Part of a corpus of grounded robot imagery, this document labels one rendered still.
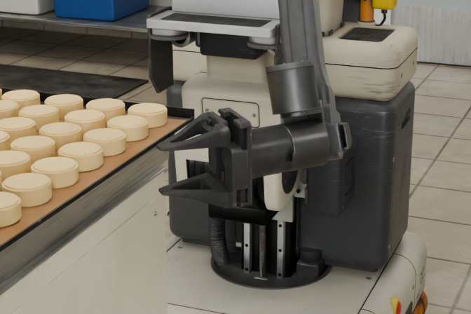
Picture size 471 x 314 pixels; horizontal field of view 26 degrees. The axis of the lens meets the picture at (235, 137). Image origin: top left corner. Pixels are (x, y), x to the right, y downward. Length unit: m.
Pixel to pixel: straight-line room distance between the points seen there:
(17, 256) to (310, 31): 0.48
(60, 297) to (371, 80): 1.20
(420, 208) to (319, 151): 2.32
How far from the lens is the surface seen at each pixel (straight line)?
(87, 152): 1.14
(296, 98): 1.19
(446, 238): 3.29
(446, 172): 3.86
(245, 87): 2.00
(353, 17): 2.41
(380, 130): 2.20
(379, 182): 2.24
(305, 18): 1.30
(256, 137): 1.17
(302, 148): 1.19
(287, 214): 2.22
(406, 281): 2.39
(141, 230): 1.29
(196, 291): 2.26
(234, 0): 1.93
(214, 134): 1.13
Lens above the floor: 1.28
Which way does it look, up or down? 18 degrees down
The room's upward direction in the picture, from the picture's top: straight up
